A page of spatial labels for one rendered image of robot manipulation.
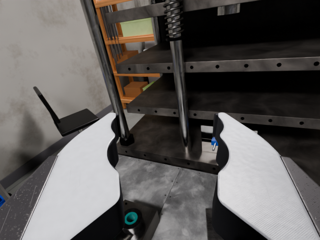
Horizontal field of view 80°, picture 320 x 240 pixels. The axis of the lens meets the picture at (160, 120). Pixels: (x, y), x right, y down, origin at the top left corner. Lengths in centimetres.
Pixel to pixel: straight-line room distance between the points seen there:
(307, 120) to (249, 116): 22
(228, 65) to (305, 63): 26
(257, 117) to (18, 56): 257
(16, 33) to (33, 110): 89
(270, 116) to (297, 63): 24
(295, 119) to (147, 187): 72
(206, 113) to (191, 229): 53
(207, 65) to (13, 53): 233
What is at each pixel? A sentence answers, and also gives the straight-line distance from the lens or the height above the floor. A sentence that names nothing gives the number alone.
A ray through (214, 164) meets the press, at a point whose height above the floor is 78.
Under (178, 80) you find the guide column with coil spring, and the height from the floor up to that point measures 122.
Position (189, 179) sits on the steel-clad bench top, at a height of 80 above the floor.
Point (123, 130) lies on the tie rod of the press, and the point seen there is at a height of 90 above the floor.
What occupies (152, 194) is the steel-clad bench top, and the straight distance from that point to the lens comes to 94.
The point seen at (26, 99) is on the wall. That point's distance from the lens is 286.
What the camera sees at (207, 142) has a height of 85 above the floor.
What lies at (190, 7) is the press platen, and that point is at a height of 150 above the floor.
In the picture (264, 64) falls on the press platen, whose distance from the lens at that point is 89.
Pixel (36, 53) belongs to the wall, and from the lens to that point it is 295.
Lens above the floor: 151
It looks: 29 degrees down
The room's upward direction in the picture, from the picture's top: 10 degrees counter-clockwise
